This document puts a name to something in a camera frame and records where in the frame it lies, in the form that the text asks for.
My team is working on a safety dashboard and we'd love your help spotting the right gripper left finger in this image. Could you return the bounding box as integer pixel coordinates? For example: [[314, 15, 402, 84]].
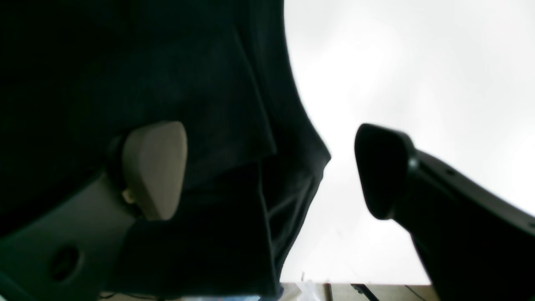
[[0, 121, 188, 301]]

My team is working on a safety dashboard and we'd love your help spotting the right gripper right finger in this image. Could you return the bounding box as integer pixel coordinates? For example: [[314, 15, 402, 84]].
[[354, 123, 535, 301]]

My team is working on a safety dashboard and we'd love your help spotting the black t-shirt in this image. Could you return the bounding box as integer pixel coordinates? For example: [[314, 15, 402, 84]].
[[1, 0, 331, 301]]

